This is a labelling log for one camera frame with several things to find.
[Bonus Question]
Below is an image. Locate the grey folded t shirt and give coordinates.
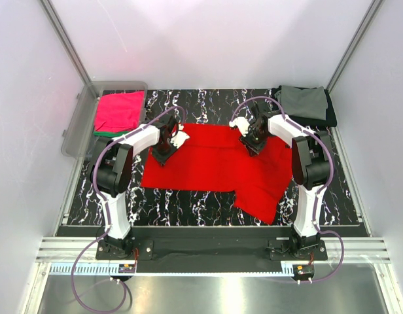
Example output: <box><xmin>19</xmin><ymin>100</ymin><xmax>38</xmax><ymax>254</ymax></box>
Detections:
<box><xmin>275</xmin><ymin>86</ymin><xmax>328</xmax><ymax>120</ymax></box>

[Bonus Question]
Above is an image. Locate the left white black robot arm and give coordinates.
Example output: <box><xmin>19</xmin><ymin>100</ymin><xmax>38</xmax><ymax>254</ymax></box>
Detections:
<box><xmin>88</xmin><ymin>114</ymin><xmax>190</xmax><ymax>259</ymax></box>

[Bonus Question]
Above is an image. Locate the pink t shirt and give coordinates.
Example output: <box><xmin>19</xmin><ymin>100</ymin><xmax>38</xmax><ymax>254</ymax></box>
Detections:
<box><xmin>94</xmin><ymin>91</ymin><xmax>145</xmax><ymax>133</ymax></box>

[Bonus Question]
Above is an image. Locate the right orange connector box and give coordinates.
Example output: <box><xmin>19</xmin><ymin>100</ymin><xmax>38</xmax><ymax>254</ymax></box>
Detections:
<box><xmin>294</xmin><ymin>264</ymin><xmax>315</xmax><ymax>275</ymax></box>

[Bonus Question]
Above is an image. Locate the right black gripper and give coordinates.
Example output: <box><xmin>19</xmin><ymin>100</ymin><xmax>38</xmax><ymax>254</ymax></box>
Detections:
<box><xmin>238</xmin><ymin>127</ymin><xmax>270</xmax><ymax>158</ymax></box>

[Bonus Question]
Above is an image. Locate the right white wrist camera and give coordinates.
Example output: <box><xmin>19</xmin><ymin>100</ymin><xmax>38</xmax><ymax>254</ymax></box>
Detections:
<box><xmin>229</xmin><ymin>116</ymin><xmax>250</xmax><ymax>137</ymax></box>

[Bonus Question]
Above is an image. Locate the clear plastic bin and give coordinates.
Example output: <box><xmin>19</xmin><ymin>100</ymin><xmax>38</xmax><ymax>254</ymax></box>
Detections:
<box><xmin>61</xmin><ymin>81</ymin><xmax>148</xmax><ymax>159</ymax></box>

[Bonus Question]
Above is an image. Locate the black folded t shirt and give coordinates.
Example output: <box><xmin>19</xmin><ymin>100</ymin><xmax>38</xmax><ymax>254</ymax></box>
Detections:
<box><xmin>271</xmin><ymin>85</ymin><xmax>337</xmax><ymax>128</ymax></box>

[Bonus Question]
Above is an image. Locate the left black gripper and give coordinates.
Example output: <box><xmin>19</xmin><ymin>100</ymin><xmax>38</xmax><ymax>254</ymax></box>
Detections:
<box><xmin>151</xmin><ymin>138</ymin><xmax>180</xmax><ymax>167</ymax></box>

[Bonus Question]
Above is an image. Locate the orange connector box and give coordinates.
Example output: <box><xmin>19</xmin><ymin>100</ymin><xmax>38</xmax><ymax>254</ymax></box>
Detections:
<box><xmin>118</xmin><ymin>264</ymin><xmax>136</xmax><ymax>274</ymax></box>
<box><xmin>294</xmin><ymin>264</ymin><xmax>315</xmax><ymax>275</ymax></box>

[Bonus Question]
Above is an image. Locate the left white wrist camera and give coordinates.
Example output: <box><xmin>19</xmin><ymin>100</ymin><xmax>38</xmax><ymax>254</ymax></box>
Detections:
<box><xmin>171</xmin><ymin>124</ymin><xmax>190</xmax><ymax>148</ymax></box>

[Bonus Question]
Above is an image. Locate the aluminium frame rail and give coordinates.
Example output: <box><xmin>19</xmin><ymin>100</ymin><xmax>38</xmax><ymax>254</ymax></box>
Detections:
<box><xmin>36</xmin><ymin>237</ymin><xmax>391</xmax><ymax>264</ymax></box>

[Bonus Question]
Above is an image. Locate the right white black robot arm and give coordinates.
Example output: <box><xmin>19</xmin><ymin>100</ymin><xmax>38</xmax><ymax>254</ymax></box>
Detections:
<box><xmin>229</xmin><ymin>103</ymin><xmax>334</xmax><ymax>260</ymax></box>

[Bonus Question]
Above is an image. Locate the left orange connector box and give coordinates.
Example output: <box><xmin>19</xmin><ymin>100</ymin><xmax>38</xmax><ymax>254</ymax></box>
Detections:
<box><xmin>118</xmin><ymin>264</ymin><xmax>136</xmax><ymax>274</ymax></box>

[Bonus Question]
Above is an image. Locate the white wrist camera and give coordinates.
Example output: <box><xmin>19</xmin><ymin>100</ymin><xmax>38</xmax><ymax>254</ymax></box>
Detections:
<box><xmin>229</xmin><ymin>116</ymin><xmax>250</xmax><ymax>137</ymax></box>
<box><xmin>171</xmin><ymin>124</ymin><xmax>190</xmax><ymax>148</ymax></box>

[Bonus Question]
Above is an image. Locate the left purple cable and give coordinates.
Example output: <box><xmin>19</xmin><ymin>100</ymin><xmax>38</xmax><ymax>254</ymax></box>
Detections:
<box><xmin>71</xmin><ymin>105</ymin><xmax>188</xmax><ymax>311</ymax></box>

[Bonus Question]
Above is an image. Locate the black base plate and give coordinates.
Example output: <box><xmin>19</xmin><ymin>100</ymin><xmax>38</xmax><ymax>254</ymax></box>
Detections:
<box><xmin>96</xmin><ymin>237</ymin><xmax>328</xmax><ymax>262</ymax></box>

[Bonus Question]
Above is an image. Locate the red t shirt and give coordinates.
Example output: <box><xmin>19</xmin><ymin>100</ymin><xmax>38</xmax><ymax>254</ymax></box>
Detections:
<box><xmin>141</xmin><ymin>124</ymin><xmax>292</xmax><ymax>224</ymax></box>

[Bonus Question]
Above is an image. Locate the green t shirt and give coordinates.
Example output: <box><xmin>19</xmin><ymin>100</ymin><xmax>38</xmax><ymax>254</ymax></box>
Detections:
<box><xmin>93</xmin><ymin>130</ymin><xmax>128</xmax><ymax>138</ymax></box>

